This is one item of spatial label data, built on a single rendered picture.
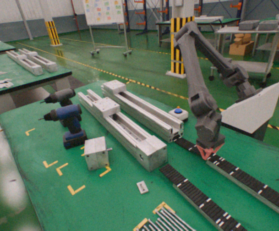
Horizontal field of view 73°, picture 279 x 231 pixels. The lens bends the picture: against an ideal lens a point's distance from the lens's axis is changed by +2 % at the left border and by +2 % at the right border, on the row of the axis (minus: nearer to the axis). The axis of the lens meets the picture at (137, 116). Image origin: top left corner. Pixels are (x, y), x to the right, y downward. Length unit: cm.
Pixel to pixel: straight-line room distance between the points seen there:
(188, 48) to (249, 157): 53
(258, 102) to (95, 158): 77
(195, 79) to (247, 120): 41
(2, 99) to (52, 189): 170
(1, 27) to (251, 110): 1528
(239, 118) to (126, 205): 70
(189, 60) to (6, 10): 1519
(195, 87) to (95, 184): 55
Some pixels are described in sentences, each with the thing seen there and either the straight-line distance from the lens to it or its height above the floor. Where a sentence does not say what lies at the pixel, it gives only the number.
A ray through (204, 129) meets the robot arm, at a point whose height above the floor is 100.
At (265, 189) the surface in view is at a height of 81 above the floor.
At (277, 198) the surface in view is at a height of 81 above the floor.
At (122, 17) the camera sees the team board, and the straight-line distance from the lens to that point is 628.
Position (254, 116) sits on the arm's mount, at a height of 88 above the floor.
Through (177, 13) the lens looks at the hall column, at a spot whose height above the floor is 116.
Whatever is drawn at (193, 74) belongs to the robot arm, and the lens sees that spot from 78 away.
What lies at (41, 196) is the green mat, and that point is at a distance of 88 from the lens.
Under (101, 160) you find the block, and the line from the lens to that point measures 85.
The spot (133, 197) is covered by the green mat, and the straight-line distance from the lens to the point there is 75.
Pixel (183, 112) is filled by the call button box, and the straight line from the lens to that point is 109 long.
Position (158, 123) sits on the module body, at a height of 86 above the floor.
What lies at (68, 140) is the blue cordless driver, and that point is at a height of 83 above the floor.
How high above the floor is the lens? 138
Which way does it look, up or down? 31 degrees down
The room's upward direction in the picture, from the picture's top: 6 degrees counter-clockwise
